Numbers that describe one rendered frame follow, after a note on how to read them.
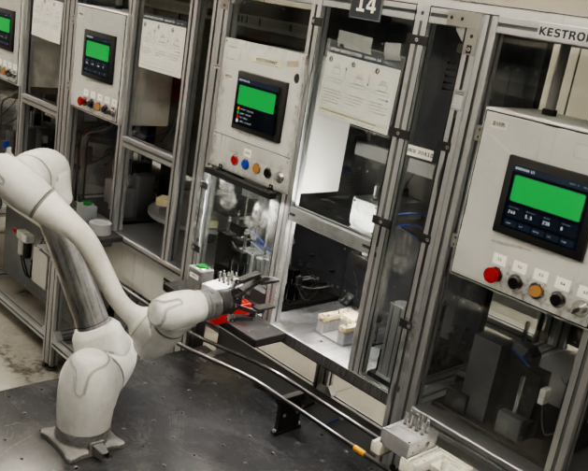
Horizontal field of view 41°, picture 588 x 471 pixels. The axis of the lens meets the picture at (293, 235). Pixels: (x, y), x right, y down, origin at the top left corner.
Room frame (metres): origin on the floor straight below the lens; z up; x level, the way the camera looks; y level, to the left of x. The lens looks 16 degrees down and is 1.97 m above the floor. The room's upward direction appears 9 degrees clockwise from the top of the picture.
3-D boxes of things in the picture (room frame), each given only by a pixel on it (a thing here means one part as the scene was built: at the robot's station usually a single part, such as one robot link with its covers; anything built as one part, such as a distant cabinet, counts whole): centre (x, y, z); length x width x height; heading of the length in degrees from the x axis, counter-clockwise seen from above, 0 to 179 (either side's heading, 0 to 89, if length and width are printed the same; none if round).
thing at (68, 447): (1.98, 0.49, 0.71); 0.22 x 0.18 x 0.06; 46
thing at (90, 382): (2.00, 0.51, 0.85); 0.18 x 0.16 x 0.22; 178
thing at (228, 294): (2.13, 0.16, 1.12); 0.09 x 0.07 x 0.08; 136
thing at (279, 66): (2.76, 0.12, 1.60); 0.42 x 0.29 x 0.46; 46
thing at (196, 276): (2.66, 0.30, 0.97); 0.08 x 0.08 x 0.12; 46
